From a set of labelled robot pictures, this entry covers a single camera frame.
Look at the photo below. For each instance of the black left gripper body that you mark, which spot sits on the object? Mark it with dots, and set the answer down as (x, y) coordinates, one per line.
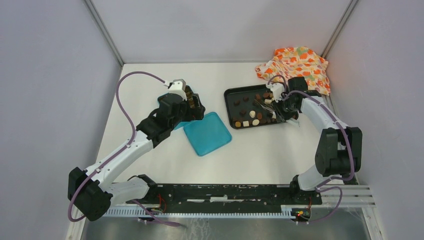
(187, 113)

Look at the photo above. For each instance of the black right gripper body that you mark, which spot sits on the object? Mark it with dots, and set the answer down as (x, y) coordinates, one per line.
(285, 106)

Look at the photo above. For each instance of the steel tongs with white handle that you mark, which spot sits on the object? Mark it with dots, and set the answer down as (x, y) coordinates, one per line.
(271, 115)

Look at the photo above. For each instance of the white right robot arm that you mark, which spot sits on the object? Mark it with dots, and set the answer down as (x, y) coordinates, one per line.
(339, 151)

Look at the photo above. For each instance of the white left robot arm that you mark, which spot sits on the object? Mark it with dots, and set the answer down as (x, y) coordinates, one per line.
(92, 191)

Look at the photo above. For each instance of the teal chocolate tin box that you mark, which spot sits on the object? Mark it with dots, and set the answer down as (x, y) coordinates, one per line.
(169, 107)

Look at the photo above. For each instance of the white oval chocolate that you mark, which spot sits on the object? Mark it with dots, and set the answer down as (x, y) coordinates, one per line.
(255, 122)

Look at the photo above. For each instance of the black chocolate tray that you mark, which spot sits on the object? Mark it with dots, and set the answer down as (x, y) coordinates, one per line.
(239, 104)

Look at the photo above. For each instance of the teal tin lid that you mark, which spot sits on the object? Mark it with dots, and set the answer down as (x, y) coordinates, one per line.
(208, 134)

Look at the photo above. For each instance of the floral orange cloth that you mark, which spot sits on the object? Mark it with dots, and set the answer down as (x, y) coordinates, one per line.
(293, 62)

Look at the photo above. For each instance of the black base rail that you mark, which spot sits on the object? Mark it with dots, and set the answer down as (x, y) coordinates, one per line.
(227, 198)

